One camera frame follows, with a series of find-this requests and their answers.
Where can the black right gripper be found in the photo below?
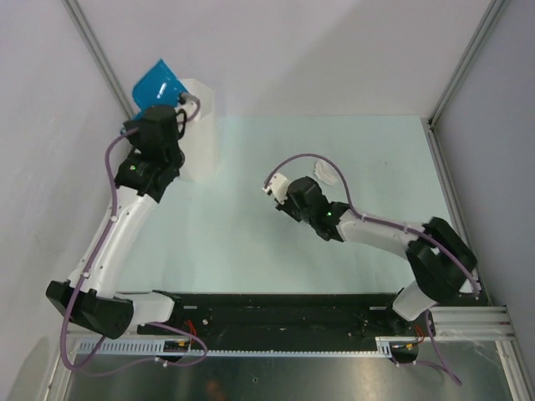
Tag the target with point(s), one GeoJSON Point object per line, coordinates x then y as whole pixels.
{"type": "Point", "coordinates": [284, 207]}

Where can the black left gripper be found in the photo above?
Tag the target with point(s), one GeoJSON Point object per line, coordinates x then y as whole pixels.
{"type": "Point", "coordinates": [134, 138]}

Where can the paper scrap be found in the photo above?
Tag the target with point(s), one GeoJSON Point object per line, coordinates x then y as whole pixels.
{"type": "Point", "coordinates": [325, 172]}

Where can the blue plastic dustpan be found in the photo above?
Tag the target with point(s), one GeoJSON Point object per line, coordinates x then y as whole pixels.
{"type": "Point", "coordinates": [159, 85]}

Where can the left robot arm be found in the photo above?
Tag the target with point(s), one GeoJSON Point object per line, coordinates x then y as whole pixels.
{"type": "Point", "coordinates": [89, 297]}

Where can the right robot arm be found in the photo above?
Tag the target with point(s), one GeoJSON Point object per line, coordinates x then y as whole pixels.
{"type": "Point", "coordinates": [440, 260]}

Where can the white translucent tall bin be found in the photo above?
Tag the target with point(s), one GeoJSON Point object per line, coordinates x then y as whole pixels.
{"type": "Point", "coordinates": [200, 143]}

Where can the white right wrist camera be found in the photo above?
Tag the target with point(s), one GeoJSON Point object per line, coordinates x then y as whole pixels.
{"type": "Point", "coordinates": [277, 186]}

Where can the left aluminium corner post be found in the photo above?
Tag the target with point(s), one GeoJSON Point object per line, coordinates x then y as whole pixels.
{"type": "Point", "coordinates": [98, 54]}

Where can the aluminium corner post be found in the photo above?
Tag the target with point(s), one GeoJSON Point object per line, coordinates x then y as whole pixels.
{"type": "Point", "coordinates": [483, 32]}
{"type": "Point", "coordinates": [98, 54]}

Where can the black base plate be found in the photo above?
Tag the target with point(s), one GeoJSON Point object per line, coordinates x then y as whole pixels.
{"type": "Point", "coordinates": [369, 315]}

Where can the grey slotted cable duct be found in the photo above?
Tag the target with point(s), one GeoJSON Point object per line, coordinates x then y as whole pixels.
{"type": "Point", "coordinates": [172, 347]}

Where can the right aluminium corner post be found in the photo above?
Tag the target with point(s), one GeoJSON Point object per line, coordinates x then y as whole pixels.
{"type": "Point", "coordinates": [483, 32]}

